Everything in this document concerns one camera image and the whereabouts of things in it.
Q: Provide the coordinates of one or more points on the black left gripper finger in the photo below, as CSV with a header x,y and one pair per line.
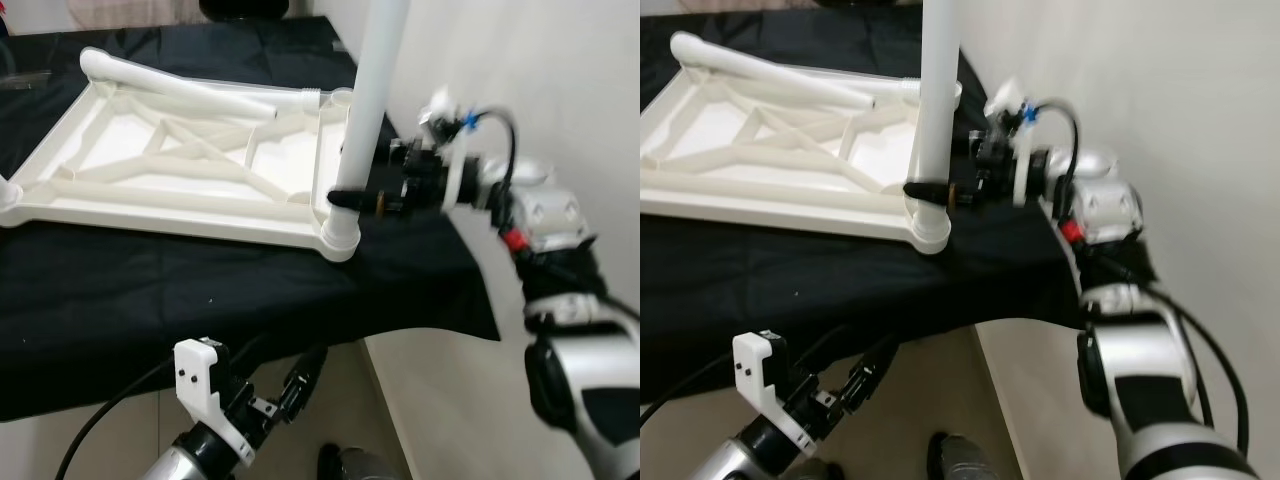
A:
x,y
305,380
250,360
875,372
822,352

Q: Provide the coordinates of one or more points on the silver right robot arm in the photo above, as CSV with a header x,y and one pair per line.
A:
x,y
560,215
1110,210

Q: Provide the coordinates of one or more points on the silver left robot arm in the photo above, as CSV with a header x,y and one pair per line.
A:
x,y
185,465
740,465

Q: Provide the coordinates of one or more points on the white plastic table top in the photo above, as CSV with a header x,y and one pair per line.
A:
x,y
200,150
800,150

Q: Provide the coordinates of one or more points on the black round basin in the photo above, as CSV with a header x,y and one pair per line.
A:
x,y
865,3
245,8

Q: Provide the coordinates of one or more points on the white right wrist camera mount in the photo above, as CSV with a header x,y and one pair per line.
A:
x,y
1025,165
462,170

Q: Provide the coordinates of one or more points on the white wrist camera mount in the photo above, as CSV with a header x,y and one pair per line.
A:
x,y
1025,165
752,370
195,380
462,170

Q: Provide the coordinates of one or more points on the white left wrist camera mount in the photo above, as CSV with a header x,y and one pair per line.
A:
x,y
195,380
752,370

